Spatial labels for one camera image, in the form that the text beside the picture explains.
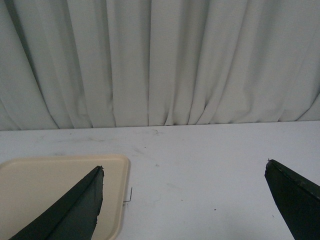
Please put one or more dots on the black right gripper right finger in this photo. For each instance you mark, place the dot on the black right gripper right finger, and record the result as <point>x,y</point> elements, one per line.
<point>297,199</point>

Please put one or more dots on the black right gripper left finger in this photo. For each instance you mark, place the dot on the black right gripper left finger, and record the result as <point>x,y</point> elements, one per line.
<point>74,216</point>

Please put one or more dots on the beige plastic tray plate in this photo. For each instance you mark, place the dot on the beige plastic tray plate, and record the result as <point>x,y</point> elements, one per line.
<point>29,186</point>

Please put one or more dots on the white pleated curtain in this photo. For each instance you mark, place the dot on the white pleated curtain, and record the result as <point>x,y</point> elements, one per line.
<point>70,64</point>

